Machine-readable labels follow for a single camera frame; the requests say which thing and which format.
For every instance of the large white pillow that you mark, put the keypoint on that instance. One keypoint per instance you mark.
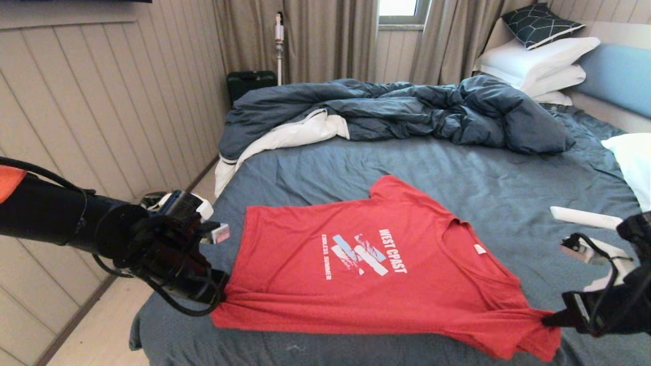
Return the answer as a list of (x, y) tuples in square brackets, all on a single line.
[(529, 58)]

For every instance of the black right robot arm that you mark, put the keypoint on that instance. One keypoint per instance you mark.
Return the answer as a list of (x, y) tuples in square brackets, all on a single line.
[(638, 229)]

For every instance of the window with grey frame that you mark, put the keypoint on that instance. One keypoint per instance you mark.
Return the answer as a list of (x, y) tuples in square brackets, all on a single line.
[(399, 6)]

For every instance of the black wall screen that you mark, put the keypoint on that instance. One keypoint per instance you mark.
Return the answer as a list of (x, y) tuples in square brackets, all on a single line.
[(76, 1)]

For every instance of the beige curtain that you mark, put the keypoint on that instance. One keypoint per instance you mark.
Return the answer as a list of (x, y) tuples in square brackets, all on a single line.
[(330, 40), (447, 40)]

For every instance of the flat white remote control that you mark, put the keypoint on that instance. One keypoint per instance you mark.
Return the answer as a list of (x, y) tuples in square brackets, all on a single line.
[(580, 216)]

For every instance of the dark geometric patterned cushion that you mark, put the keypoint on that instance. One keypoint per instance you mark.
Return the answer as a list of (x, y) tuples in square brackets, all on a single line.
[(539, 23)]

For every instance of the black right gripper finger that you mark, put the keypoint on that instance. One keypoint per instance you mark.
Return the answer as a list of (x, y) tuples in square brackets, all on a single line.
[(559, 323), (562, 314)]

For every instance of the dark blue crumpled duvet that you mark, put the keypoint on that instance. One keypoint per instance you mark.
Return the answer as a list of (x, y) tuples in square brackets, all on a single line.
[(407, 107)]

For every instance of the white stick vacuum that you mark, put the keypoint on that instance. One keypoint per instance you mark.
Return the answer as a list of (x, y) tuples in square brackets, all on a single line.
[(279, 30)]

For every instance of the beige trash bin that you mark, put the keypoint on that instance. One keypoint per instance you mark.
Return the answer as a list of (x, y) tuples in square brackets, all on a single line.
[(152, 197)]

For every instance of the blue headboard cushion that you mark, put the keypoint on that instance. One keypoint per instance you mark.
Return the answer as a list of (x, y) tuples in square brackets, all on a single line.
[(620, 76)]

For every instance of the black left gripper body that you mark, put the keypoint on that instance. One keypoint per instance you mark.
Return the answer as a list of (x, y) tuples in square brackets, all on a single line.
[(188, 279)]

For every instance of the dark green suitcase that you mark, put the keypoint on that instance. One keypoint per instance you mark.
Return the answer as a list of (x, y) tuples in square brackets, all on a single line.
[(249, 84)]

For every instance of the small white thread scrap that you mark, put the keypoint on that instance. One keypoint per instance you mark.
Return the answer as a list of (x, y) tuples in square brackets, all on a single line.
[(291, 348)]

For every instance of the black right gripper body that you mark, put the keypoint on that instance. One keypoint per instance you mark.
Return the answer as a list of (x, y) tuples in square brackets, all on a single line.
[(620, 310)]

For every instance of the blue-grey bed sheet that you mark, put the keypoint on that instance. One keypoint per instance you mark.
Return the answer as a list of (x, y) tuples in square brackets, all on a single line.
[(457, 173)]

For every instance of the red printed t-shirt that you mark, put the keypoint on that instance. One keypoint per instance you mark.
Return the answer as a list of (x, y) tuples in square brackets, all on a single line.
[(356, 305)]

